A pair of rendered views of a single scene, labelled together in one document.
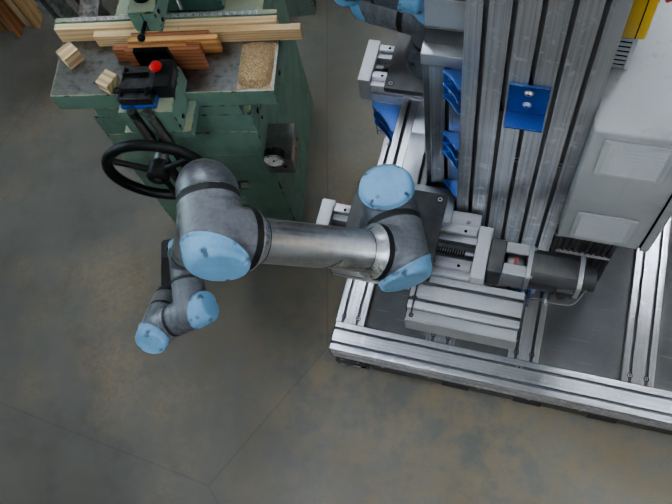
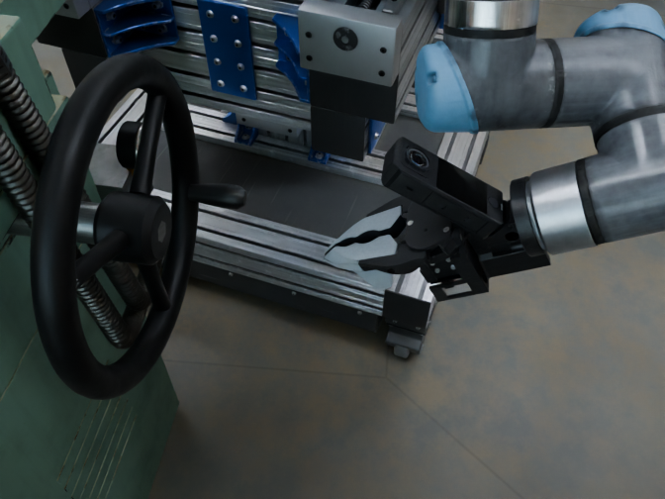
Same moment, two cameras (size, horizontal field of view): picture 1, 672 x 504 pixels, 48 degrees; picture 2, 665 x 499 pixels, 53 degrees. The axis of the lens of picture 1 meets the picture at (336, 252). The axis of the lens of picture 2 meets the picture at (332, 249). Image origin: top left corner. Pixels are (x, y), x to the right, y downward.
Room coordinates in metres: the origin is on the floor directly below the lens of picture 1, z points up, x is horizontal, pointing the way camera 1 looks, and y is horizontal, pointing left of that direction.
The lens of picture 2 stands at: (1.00, 0.77, 1.24)
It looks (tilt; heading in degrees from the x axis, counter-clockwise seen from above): 50 degrees down; 258
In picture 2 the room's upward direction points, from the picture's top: straight up
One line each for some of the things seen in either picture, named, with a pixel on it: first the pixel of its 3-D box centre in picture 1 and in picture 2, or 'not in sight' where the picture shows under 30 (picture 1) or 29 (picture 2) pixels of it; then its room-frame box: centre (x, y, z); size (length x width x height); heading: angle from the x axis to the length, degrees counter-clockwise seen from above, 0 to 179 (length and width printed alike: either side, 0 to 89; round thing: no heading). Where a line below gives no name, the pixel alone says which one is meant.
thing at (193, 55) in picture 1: (166, 58); not in sight; (1.32, 0.25, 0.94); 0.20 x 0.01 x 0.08; 70
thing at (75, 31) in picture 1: (166, 28); not in sight; (1.43, 0.24, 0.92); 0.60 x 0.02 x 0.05; 70
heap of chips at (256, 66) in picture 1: (254, 61); not in sight; (1.24, 0.04, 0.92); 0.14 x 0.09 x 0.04; 160
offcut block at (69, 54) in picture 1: (70, 55); not in sight; (1.45, 0.50, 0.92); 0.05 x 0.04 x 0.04; 117
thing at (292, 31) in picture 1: (197, 35); not in sight; (1.38, 0.16, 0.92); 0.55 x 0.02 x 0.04; 70
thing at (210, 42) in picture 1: (175, 44); not in sight; (1.37, 0.22, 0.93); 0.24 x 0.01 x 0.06; 70
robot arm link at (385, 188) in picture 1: (388, 199); not in sight; (0.72, -0.14, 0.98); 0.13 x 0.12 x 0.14; 173
